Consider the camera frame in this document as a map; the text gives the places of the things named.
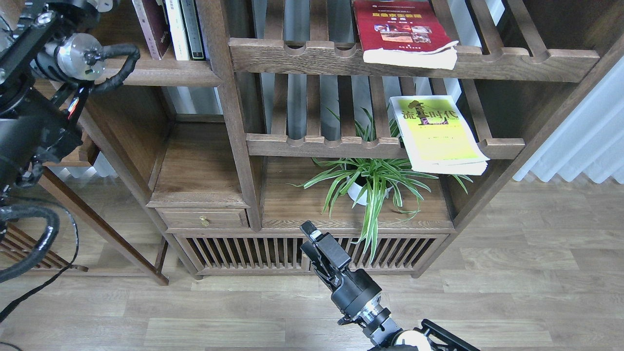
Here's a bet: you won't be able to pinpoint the white curtain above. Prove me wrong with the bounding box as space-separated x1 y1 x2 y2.
513 58 624 184

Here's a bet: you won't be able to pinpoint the red book on top shelf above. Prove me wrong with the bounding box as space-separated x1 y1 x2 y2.
352 0 458 70

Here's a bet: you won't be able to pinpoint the dark wooden bookshelf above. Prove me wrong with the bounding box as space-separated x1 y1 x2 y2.
81 0 623 277

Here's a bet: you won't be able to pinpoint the white upright book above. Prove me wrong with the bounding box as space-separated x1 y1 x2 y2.
163 0 190 60

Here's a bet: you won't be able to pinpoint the white plant pot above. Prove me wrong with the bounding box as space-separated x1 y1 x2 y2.
348 177 392 205

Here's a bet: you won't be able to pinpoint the maroon book white characters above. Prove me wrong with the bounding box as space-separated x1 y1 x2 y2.
132 0 171 60

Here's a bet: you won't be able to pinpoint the wooden side table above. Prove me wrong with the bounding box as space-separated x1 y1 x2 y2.
39 132 169 285

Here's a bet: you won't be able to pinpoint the slatted wooden bench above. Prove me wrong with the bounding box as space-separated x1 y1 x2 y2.
0 223 68 272

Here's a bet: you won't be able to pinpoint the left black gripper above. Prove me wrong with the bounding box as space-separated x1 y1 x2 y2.
80 0 120 13

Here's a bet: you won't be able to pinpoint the green spider plant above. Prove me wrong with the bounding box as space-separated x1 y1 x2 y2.
289 105 473 264

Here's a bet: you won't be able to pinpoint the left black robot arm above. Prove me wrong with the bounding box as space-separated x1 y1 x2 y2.
0 0 140 200

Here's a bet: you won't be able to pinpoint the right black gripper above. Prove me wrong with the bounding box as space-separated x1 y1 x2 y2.
299 220 383 317

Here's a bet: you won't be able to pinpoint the brass drawer knob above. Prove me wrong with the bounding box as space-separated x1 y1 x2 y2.
199 216 210 227

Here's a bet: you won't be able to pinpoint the yellow green book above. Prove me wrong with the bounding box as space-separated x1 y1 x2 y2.
389 95 488 176

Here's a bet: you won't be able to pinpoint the dark green upright book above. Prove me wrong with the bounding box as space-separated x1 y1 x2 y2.
180 0 206 60

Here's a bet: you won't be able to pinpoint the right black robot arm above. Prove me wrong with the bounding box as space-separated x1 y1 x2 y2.
300 221 477 351

